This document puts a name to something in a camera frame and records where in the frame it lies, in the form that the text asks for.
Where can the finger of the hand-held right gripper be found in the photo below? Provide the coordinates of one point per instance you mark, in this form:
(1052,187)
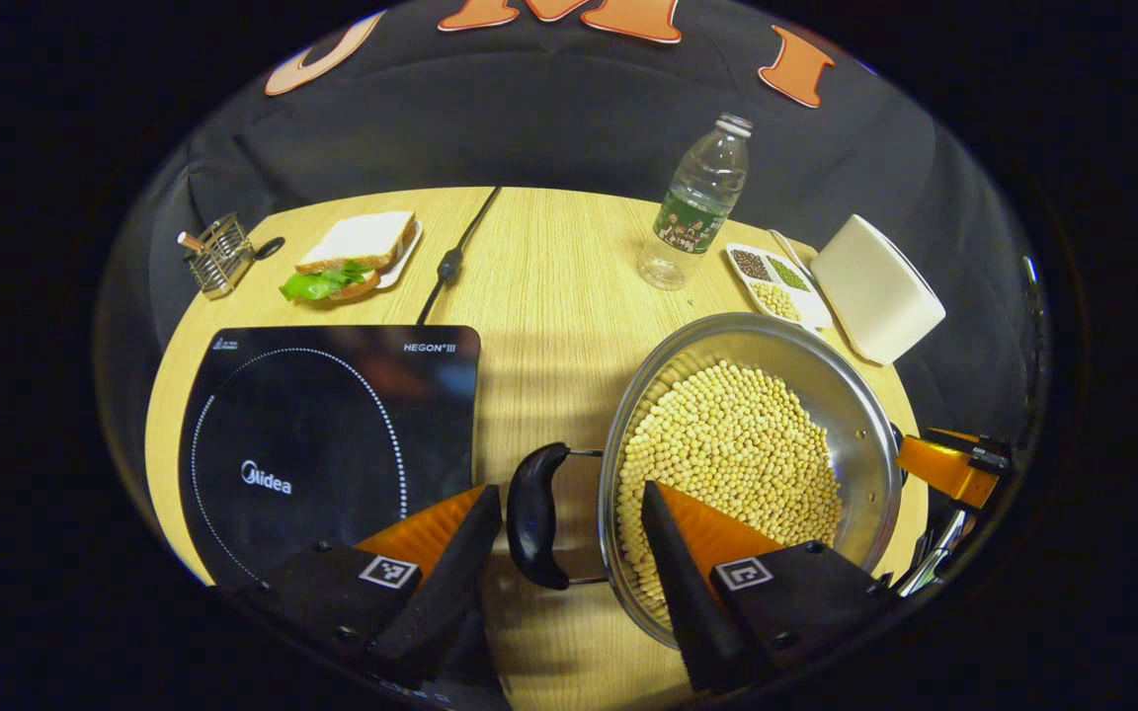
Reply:
(934,464)

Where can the sandwich with lettuce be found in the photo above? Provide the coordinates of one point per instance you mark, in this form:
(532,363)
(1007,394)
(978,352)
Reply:
(357,247)

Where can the white spoon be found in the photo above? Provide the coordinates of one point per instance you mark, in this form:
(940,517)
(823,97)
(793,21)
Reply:
(788,252)

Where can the heap of dark beans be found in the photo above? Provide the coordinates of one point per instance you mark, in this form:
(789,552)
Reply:
(751,265)

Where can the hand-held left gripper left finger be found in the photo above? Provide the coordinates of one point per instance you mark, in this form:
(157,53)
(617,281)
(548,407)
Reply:
(450,602)

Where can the black induction cooktop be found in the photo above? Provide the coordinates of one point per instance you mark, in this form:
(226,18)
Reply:
(332,444)

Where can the heap of small yellow beans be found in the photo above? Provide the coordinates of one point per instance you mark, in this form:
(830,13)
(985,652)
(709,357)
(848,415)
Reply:
(776,301)

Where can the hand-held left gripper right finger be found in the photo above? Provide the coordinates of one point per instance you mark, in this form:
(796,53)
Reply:
(685,602)

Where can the white rounded box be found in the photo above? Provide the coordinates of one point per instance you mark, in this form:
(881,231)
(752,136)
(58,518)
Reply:
(875,291)

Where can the heap of green beans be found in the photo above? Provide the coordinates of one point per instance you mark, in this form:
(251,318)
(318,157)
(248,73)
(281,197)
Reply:
(789,274)

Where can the white divided dish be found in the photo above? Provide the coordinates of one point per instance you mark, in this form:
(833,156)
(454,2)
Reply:
(811,306)

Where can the small black oval object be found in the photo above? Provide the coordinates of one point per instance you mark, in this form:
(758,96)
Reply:
(270,248)

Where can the pile of soybeans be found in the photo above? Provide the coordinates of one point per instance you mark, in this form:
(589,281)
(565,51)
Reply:
(737,444)

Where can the clear plastic water bottle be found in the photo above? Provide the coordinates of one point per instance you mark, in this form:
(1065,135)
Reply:
(697,207)

